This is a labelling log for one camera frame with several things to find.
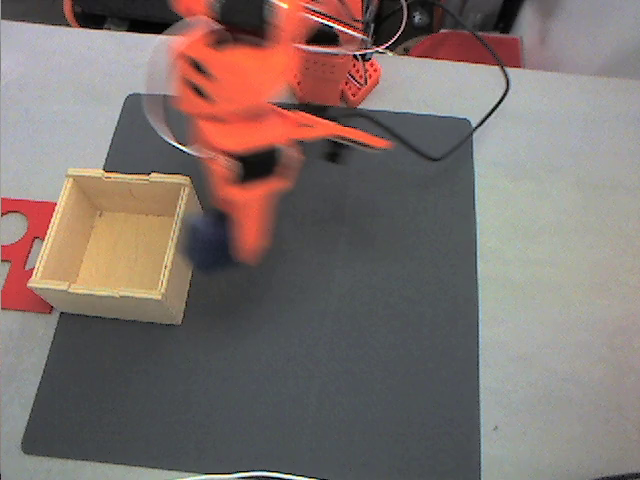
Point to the red cut-out sheet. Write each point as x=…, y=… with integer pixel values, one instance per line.
x=20, y=290

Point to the dark blue cube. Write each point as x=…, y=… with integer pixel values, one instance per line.
x=209, y=242

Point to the gripper camera on orange bracket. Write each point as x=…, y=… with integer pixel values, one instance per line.
x=340, y=131

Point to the open wooden box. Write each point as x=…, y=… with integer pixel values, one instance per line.
x=117, y=250

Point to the dark grey mat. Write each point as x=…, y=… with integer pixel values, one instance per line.
x=325, y=325

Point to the red flat object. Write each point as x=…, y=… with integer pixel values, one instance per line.
x=465, y=47

